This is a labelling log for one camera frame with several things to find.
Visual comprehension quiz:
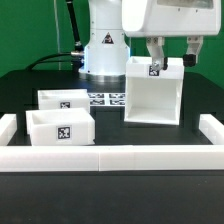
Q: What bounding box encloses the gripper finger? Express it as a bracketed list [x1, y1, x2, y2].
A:
[183, 36, 203, 67]
[146, 37, 167, 70]

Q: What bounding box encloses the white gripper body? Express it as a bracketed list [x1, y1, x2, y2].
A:
[122, 0, 221, 37]

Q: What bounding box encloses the white drawer cabinet frame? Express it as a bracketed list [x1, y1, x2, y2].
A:
[124, 56, 184, 125]

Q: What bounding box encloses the white front drawer box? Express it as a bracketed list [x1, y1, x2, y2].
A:
[26, 108, 95, 146]

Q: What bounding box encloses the white drawer box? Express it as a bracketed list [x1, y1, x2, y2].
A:
[38, 89, 90, 112]
[26, 108, 95, 146]

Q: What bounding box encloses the white rear drawer box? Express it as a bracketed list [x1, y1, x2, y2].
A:
[38, 89, 90, 112]

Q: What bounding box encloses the white marker sheet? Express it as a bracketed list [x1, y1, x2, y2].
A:
[89, 93, 125, 107]

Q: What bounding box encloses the white right fence piece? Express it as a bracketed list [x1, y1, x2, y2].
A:
[199, 114, 224, 145]

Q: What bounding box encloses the white fence piece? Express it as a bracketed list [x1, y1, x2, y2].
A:
[199, 114, 224, 145]
[0, 114, 17, 146]

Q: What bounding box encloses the white left fence piece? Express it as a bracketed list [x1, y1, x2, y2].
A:
[0, 114, 17, 146]

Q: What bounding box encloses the black cable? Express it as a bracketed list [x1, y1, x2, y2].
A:
[25, 0, 84, 71]

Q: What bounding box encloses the white front fence rail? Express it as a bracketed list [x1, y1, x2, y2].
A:
[0, 145, 224, 172]

